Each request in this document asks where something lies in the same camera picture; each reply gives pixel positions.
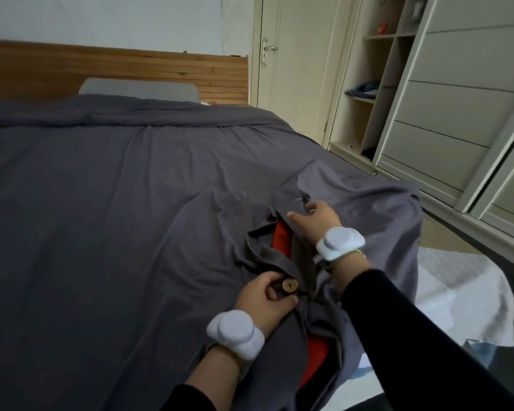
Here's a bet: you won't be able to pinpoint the person's right hand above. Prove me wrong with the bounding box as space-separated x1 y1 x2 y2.
286 200 343 249

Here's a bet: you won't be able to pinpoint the person's left hand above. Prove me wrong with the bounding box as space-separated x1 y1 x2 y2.
234 271 300 339

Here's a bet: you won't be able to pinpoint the red duvet insert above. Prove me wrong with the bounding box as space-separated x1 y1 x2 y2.
270 221 330 390

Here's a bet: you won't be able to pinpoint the gray duvet cover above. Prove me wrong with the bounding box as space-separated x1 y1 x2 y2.
0 94 425 411

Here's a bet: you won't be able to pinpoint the person's left forearm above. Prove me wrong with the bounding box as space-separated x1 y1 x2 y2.
160 342 245 411

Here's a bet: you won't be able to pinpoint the person's right forearm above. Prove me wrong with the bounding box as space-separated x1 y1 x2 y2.
330 250 514 411

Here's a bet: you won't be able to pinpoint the white patterned bed sheet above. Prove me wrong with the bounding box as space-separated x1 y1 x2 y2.
334 245 514 411

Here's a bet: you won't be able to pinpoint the cream wardrobe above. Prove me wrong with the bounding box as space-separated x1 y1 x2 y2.
325 0 514 261

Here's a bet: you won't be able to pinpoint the folded blue clothes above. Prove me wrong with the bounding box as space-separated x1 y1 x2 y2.
344 80 381 100

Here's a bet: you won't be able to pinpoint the cream room door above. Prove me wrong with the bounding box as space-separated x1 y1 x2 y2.
252 0 360 146

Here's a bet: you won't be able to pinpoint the cream panelled sliding door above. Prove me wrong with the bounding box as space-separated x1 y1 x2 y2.
471 119 514 247
372 0 514 215

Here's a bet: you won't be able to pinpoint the gray pillow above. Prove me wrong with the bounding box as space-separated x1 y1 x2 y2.
78 77 201 103

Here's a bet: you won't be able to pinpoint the wooden slatted headboard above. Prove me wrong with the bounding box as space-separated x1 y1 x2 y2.
0 38 249 107

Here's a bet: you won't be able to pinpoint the white wrist tracker gray strap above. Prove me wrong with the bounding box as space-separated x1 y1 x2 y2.
203 309 266 381
316 226 367 270

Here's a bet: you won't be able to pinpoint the silver door handle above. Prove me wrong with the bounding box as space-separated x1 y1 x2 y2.
261 37 279 68

